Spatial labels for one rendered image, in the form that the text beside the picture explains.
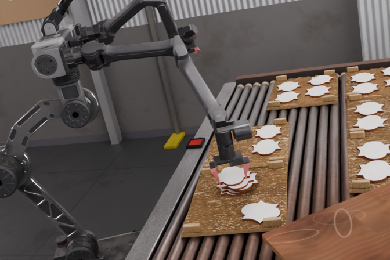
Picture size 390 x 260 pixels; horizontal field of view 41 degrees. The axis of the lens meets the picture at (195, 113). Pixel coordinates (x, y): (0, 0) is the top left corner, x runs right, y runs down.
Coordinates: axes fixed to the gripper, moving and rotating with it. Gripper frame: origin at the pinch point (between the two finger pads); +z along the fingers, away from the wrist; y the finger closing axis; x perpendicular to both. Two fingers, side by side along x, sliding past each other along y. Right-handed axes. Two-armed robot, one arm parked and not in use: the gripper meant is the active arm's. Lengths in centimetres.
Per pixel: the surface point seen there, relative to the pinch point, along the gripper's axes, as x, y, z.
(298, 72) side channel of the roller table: 118, 58, 2
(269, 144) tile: 32.5, 20.6, 4.5
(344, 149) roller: 18, 48, 7
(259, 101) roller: 93, 29, 6
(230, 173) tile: 6.6, 0.1, 0.6
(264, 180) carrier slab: 5.5, 12.1, 6.1
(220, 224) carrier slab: -16.8, -8.1, 6.7
